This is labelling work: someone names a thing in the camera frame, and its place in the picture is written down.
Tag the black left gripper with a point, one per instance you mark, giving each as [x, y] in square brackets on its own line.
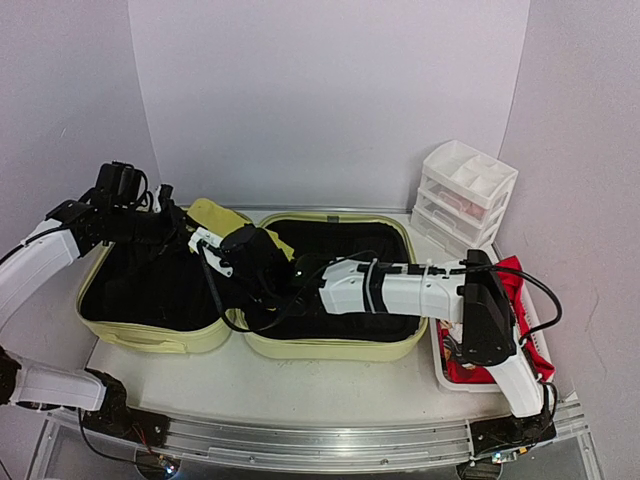
[174, 232]

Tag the yellow garment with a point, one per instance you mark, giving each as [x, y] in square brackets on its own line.
[206, 214]

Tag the pale green hard-shell suitcase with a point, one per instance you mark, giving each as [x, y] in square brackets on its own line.
[162, 304]

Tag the white printed garment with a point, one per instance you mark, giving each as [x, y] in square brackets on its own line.
[452, 335]

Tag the white plastic drawer organizer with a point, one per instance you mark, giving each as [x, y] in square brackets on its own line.
[462, 197]

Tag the red garment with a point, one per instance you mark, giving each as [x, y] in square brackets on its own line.
[494, 305]

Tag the white perforated plastic basket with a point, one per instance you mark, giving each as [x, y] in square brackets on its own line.
[453, 377]

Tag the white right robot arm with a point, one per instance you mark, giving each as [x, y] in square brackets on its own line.
[468, 293]

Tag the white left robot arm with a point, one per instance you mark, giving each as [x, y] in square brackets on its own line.
[40, 356]

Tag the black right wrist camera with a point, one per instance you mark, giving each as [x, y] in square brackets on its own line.
[250, 250]

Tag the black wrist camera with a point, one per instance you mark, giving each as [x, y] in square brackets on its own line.
[119, 185]
[250, 250]

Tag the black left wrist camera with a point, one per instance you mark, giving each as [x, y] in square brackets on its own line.
[119, 185]

